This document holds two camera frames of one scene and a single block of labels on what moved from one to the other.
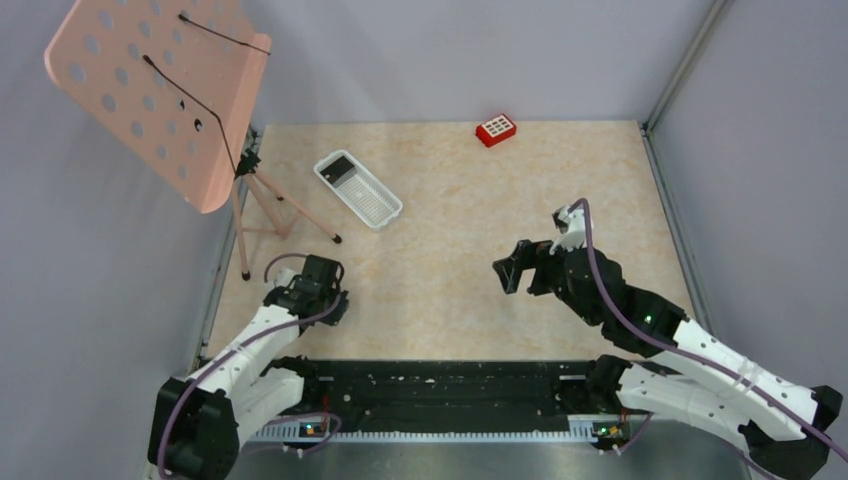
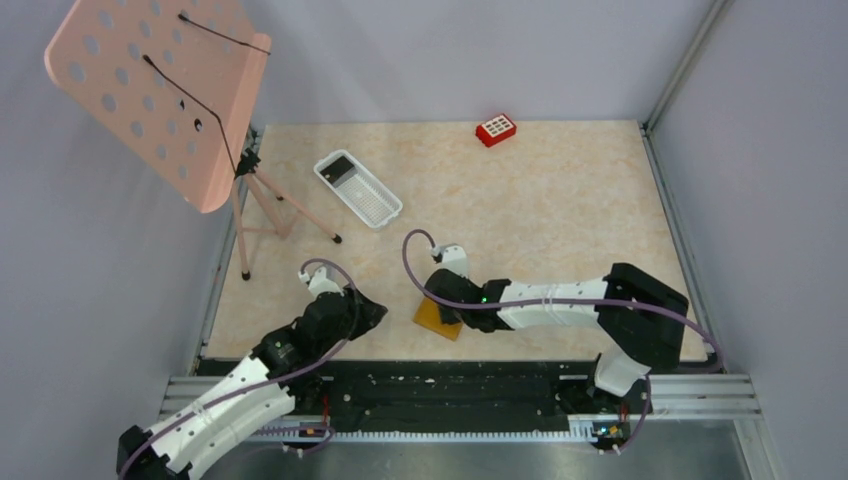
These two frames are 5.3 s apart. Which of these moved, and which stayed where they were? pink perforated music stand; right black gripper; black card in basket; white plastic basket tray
Moved: right black gripper
Stayed: black card in basket; white plastic basket tray; pink perforated music stand
